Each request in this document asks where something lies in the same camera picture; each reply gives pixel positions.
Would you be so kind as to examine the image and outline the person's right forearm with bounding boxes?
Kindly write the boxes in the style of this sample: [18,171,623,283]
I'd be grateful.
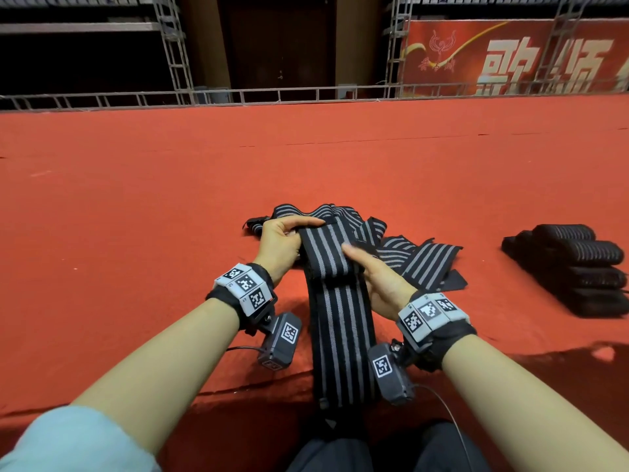
[442,334,629,472]

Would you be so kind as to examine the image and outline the pile of black straps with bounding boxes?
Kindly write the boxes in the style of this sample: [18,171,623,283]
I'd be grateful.
[244,203,468,293]

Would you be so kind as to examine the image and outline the dark brown door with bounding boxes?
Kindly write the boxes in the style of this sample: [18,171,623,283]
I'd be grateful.
[218,0,337,89]

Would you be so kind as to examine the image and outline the person's right hand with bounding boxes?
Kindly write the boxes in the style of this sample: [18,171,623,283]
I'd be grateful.
[341,241,419,321]

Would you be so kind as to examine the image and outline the tiered bleacher seats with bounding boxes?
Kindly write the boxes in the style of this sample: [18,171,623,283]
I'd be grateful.
[0,0,163,35]
[408,0,629,8]

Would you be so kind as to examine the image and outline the light blue sleeve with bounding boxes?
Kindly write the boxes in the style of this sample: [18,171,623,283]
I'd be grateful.
[0,404,163,472]

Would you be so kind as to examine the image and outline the black wristband with marker tags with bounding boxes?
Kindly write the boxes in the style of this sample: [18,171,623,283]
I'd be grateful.
[205,262,278,335]
[396,290,479,372]

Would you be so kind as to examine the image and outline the red banner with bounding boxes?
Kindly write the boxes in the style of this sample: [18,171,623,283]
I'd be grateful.
[401,19,629,97]

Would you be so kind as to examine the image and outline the person's left hand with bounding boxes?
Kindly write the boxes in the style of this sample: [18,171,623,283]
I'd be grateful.
[250,213,326,286]

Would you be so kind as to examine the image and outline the person's left forearm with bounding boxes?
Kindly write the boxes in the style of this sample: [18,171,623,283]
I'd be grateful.
[73,298,242,453]

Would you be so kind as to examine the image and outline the metal railing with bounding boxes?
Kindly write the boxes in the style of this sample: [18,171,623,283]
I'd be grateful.
[0,78,629,112]

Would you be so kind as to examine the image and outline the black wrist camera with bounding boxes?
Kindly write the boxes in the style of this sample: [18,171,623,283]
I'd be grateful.
[257,311,305,372]
[368,341,417,406]

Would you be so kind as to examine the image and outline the black trousers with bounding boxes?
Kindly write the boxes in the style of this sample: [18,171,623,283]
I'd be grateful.
[285,418,493,472]

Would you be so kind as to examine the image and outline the metal truss column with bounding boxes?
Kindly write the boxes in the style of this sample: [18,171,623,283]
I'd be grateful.
[541,0,586,94]
[155,0,196,104]
[385,0,414,97]

